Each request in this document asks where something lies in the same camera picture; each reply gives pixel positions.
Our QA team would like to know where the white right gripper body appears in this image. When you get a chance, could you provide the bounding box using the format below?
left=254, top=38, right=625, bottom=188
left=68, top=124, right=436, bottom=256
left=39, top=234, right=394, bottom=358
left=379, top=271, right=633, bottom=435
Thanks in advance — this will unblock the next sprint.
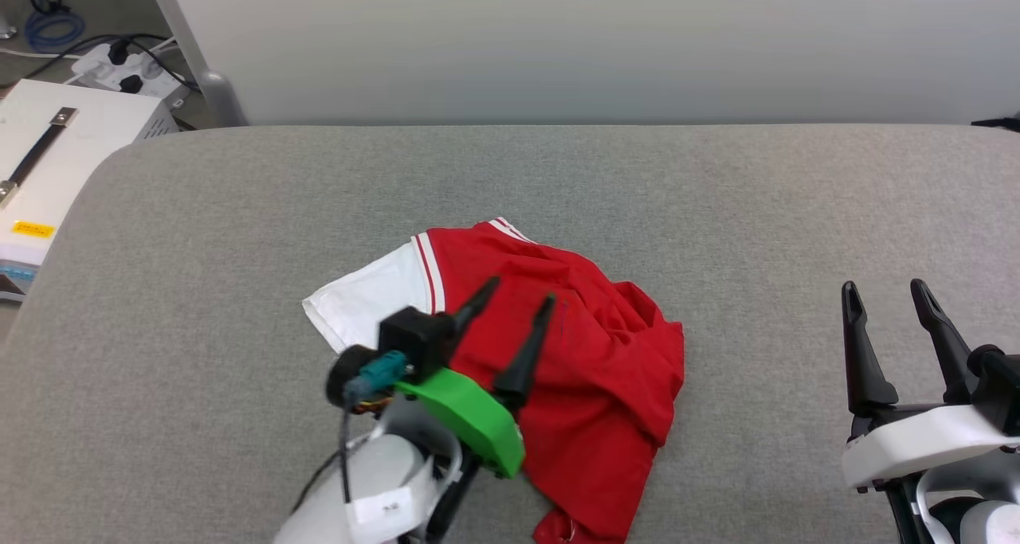
left=842, top=403, right=1020, bottom=494

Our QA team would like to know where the white floor cable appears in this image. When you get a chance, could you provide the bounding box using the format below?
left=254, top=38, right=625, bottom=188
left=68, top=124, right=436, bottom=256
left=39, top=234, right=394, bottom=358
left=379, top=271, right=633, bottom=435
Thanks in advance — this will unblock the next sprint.
left=0, top=46, right=82, bottom=61

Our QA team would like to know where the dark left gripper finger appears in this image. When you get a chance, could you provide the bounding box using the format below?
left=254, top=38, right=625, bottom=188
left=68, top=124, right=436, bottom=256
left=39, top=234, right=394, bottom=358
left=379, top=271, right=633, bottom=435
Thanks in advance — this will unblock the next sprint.
left=492, top=292, right=557, bottom=412
left=451, top=276, right=502, bottom=339

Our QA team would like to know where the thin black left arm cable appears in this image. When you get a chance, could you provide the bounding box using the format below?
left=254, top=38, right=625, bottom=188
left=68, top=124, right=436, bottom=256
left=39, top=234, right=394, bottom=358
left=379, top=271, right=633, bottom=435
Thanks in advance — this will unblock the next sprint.
left=290, top=399, right=375, bottom=515

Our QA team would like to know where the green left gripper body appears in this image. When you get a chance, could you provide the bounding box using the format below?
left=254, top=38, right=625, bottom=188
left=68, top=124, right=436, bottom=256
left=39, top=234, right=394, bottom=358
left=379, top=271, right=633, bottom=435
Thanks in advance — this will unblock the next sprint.
left=394, top=367, right=528, bottom=480

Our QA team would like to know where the red shirt with white sleeves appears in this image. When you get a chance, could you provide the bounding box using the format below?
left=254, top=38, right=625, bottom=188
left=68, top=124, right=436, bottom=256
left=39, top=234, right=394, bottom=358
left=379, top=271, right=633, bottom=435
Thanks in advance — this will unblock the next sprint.
left=301, top=217, right=686, bottom=544

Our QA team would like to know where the white power strip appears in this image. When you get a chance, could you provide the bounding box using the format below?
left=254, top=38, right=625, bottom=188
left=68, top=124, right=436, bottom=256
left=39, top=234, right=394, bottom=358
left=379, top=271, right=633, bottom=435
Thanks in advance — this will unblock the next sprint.
left=70, top=41, right=189, bottom=104

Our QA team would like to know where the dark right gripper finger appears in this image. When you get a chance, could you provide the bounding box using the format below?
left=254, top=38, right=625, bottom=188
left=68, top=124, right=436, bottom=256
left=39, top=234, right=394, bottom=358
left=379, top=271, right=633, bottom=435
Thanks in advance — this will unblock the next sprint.
left=910, top=279, right=983, bottom=406
left=841, top=281, right=900, bottom=419

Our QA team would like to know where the black power cable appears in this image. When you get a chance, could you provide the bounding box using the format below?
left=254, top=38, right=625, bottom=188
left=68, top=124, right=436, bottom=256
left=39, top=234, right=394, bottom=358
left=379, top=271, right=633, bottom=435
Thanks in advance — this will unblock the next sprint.
left=24, top=33, right=202, bottom=96

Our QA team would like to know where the blue coiled cable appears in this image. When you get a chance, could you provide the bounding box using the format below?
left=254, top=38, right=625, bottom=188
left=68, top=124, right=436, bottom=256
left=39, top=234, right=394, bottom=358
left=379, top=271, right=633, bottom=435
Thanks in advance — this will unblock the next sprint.
left=0, top=0, right=87, bottom=52

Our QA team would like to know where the teal left camera connector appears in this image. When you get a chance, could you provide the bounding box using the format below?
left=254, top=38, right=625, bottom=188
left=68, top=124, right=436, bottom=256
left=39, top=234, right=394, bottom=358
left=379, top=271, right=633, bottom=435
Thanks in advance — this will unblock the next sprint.
left=344, top=350, right=410, bottom=402

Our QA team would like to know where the black strap handle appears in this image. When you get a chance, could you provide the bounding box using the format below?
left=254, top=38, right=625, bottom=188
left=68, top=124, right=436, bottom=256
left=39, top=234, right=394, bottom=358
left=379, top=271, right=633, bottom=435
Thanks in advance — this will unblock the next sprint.
left=0, top=108, right=79, bottom=209

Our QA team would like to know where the grey metal partition post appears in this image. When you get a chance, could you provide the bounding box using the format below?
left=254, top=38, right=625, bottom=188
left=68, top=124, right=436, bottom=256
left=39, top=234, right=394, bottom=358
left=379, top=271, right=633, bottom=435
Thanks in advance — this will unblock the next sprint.
left=142, top=0, right=249, bottom=127

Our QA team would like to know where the white equipment case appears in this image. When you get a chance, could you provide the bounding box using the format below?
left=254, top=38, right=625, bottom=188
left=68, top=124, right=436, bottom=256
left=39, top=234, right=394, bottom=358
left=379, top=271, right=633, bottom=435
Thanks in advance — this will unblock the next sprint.
left=0, top=79, right=181, bottom=303

